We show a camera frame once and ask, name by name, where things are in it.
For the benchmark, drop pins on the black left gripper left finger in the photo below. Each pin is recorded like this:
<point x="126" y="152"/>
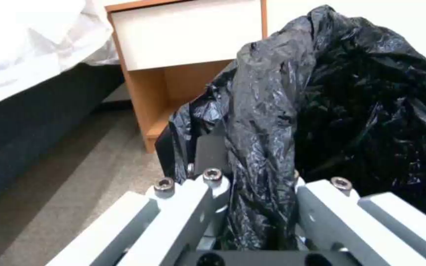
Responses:
<point x="168" y="219"/>

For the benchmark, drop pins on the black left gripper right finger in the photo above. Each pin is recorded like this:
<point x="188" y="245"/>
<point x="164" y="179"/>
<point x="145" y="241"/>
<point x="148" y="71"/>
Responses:
<point x="342" y="221"/>

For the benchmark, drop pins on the black trash bin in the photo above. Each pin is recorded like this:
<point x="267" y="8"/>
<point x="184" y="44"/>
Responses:
<point x="165" y="155"/>

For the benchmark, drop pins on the black plastic trash bag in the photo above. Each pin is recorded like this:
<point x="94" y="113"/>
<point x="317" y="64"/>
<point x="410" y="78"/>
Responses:
<point x="309" y="110"/>

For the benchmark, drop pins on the wooden nightstand with white drawer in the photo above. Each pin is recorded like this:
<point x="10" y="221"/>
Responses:
<point x="168" y="63"/>

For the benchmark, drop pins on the dark bed base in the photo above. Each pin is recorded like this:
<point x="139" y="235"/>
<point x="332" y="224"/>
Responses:
<point x="31" y="124"/>

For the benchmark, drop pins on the white bed sheet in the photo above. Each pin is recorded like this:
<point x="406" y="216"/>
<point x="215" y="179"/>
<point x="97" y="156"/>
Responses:
<point x="31" y="44"/>

